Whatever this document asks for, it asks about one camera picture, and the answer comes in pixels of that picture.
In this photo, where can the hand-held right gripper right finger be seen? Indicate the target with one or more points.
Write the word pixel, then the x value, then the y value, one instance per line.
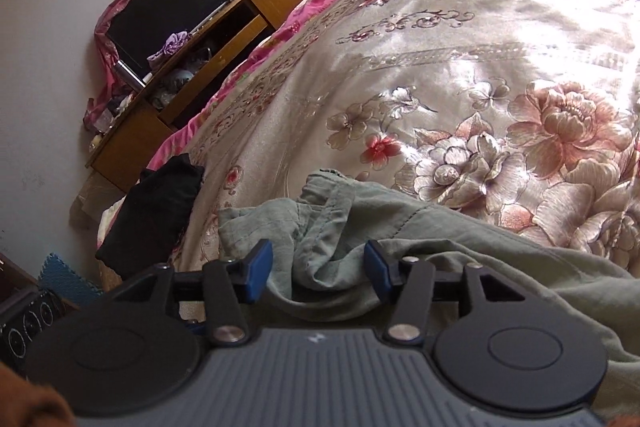
pixel 377 264

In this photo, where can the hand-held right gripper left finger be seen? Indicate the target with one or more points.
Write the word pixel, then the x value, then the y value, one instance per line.
pixel 257 267

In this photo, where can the green pants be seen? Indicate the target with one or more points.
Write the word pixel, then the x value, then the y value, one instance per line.
pixel 500 267

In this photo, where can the blue foam mat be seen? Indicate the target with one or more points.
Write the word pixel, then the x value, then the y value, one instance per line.
pixel 65 279

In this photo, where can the black cloth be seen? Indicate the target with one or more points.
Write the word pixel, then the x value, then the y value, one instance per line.
pixel 150 217

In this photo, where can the wooden television cabinet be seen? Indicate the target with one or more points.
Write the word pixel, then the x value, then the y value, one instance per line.
pixel 135 142

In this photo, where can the floral satin bedspread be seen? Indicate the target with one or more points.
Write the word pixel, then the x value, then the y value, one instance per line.
pixel 400 57

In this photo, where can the silver thermos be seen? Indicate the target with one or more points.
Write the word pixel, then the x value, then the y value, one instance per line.
pixel 130 74

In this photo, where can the purple cloth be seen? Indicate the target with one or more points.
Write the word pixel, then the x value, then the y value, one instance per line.
pixel 172 44

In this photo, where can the black television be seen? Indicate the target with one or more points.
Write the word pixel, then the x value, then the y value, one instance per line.
pixel 160 17

